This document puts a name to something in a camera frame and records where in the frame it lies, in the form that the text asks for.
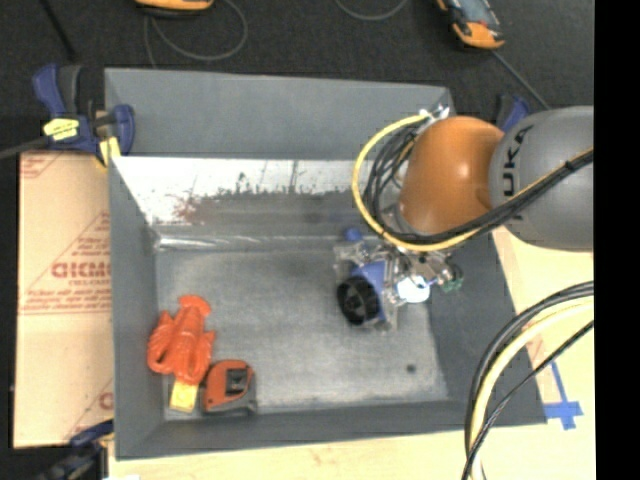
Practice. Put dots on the small yellow block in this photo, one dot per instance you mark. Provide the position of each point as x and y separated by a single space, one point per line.
182 398

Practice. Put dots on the orange toy lobster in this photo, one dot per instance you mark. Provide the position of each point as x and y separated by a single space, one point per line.
182 338

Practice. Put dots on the grey metal bin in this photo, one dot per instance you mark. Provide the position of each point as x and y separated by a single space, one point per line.
300 348

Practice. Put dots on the brown cardboard board red print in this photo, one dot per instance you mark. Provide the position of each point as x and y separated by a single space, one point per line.
60 248

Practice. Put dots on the orange tape measure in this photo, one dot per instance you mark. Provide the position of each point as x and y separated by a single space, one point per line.
226 387

